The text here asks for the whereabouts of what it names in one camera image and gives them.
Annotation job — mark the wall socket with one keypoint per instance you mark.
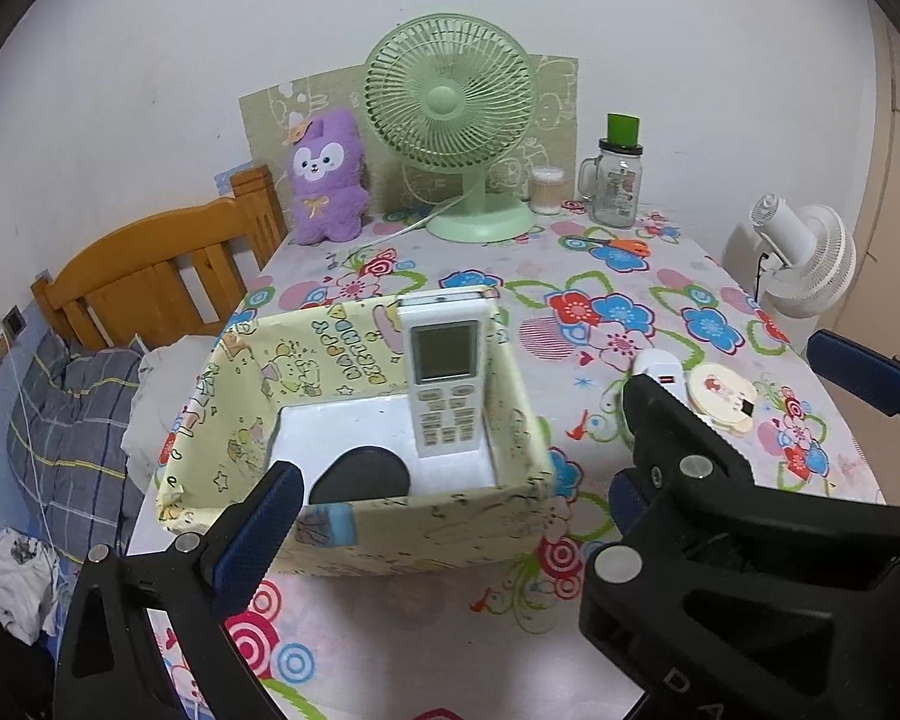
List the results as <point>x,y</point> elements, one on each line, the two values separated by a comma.
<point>15,320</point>

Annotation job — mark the white grey garment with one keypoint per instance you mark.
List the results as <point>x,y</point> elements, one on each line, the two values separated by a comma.
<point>22,577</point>

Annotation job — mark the floral tablecloth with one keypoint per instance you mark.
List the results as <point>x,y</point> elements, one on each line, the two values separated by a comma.
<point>630,292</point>

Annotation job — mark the white cloth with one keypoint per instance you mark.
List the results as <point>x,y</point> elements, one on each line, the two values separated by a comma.
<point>165,390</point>

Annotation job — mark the wooden bed headboard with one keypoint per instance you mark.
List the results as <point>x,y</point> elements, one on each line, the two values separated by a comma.
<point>157,255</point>

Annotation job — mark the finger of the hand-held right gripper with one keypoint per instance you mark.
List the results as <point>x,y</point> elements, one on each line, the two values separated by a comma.
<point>859,371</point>
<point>690,435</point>

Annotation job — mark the glass mug jar green lid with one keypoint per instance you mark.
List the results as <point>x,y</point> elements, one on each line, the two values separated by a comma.
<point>613,191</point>

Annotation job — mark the yellow printed fabric storage box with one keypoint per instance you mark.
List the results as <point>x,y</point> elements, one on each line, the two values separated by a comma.
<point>420,532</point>

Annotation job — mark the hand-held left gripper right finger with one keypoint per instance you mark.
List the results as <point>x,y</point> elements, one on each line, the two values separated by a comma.
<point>627,506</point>

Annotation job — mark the cream round cartoon compact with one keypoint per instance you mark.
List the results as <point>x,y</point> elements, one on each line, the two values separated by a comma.
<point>720,394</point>

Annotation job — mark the pale blue wall sticker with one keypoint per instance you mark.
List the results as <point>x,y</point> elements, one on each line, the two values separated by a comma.
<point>229,180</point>

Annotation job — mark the purple plush toy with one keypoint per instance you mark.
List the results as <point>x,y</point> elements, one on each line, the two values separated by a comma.
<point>326,180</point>

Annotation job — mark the green desk fan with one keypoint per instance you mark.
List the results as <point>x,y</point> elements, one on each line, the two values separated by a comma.
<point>446,101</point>

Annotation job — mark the beige printed backboard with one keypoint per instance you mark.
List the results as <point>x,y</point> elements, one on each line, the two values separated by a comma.
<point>270,120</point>

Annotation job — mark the cotton swab jar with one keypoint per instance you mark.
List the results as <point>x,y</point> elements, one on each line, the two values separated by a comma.
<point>547,191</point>

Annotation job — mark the small white charger red port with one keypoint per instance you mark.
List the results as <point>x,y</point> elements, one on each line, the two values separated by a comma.
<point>664,371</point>

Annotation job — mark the white remote control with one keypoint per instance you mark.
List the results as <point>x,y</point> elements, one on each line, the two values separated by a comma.
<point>442,360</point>

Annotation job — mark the white clip fan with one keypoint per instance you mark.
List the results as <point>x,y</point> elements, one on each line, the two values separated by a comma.
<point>810,255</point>

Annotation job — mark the black round disc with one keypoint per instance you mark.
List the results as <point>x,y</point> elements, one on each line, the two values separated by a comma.
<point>360,474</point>

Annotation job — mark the plaid grey pillow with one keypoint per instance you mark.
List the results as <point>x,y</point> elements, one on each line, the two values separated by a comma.
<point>75,427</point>

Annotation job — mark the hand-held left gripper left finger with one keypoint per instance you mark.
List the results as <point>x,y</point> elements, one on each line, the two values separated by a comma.
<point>259,532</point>

